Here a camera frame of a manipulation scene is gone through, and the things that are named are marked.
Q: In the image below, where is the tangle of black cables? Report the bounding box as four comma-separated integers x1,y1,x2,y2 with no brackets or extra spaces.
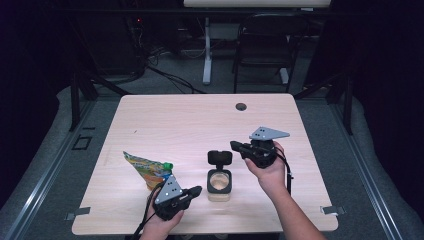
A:
128,19,168,68

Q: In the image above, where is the black curtain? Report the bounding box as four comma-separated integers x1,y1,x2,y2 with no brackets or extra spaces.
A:
309,0,424,218
0,0,81,209

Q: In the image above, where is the black floor cable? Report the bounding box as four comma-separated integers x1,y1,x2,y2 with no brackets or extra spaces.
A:
146,64,208,95

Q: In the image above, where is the person's right hand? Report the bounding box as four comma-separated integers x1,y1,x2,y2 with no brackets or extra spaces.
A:
244,141,288,198

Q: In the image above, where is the right hand-held gripper black cable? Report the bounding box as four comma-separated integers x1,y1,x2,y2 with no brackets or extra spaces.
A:
274,146,295,196

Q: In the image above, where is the grey tape piece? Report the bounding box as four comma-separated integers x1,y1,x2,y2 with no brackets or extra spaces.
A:
319,205,347,216
64,206,92,222

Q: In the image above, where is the white desk top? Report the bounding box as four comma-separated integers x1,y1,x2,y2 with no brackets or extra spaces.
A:
183,0,333,9

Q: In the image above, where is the hand-held gripper black cable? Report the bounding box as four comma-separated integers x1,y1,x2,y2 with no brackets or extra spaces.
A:
132,181,168,240
274,146,295,196

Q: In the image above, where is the long white desk leg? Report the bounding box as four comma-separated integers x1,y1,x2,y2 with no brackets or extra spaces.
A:
202,17,213,86

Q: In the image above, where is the short white desk leg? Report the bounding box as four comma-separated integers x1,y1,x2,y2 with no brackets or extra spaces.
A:
279,66,290,85

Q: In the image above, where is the left hand-held gripper black cable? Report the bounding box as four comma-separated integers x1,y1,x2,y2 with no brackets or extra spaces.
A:
132,181,168,240

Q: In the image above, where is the person's left hand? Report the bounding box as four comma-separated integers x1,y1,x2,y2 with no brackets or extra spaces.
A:
144,199,185,234

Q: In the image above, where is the clear jar black flip lid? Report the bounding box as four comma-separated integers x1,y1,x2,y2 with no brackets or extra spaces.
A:
206,149,234,203

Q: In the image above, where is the dark computer tower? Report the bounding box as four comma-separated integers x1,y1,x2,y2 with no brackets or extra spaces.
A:
78,14,144,76

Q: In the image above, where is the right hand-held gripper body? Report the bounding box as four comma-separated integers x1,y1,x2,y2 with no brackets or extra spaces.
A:
245,125,291,169

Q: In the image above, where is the yellow spouted pouch green cap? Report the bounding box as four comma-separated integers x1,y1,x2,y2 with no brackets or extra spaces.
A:
122,150,175,192

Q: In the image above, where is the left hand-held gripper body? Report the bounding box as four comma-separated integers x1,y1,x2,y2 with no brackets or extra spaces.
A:
153,174,194,222

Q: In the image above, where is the aluminium floor rail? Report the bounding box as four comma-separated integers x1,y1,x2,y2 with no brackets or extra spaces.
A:
328,99,404,240
3,99,96,240

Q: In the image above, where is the black folding chair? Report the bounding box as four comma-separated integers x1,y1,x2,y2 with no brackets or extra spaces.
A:
232,13,309,94

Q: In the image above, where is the black metal frame stand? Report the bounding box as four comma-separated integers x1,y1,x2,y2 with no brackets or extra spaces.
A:
293,71,354,136
69,69,131,132

